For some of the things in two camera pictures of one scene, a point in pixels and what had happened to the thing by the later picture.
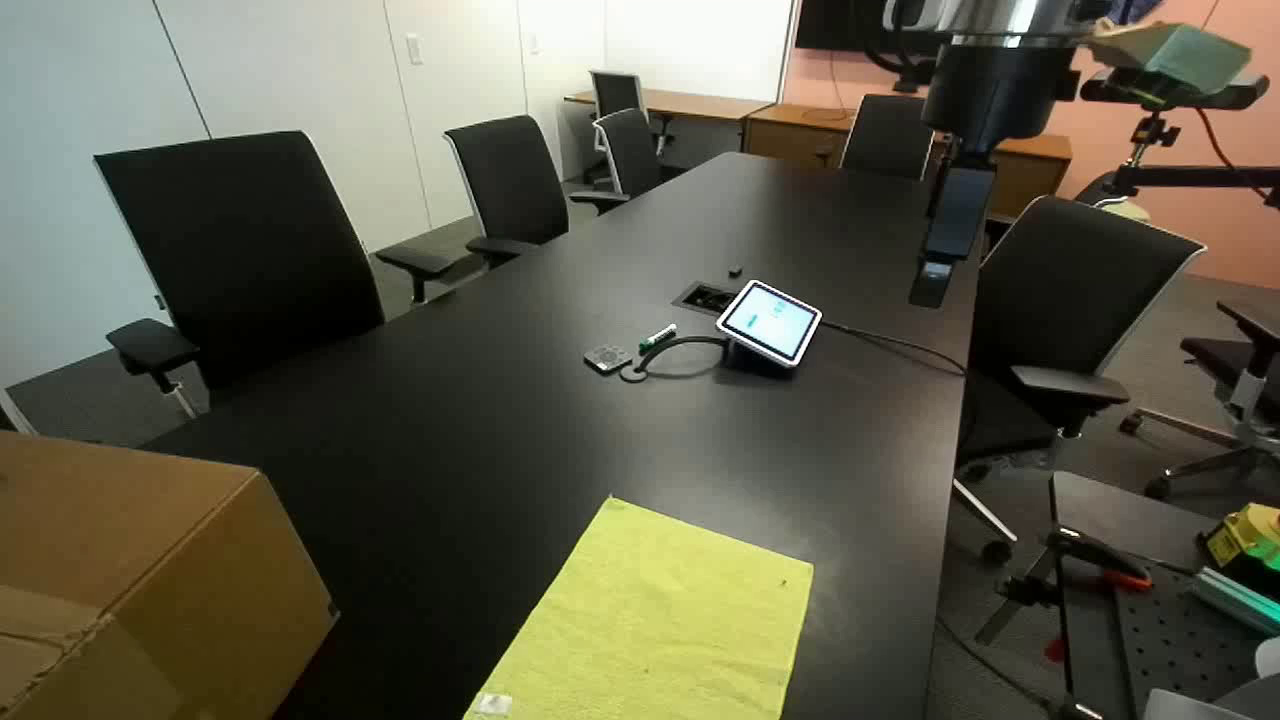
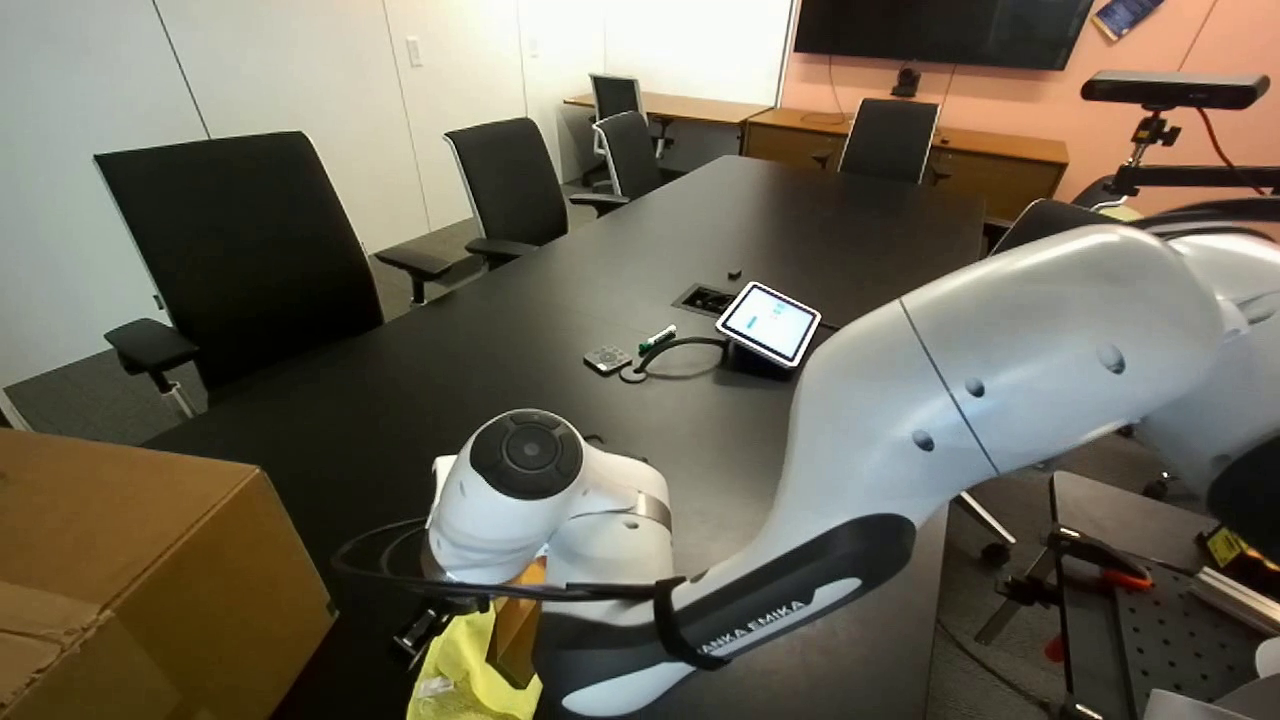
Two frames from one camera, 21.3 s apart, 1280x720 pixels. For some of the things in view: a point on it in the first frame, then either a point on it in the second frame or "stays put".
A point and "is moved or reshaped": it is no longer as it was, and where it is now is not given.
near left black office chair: x=248 y=248 stays put
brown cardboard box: x=142 y=584 stays put
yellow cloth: x=657 y=621 is moved or reshaped
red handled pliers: x=1103 y=556 stays put
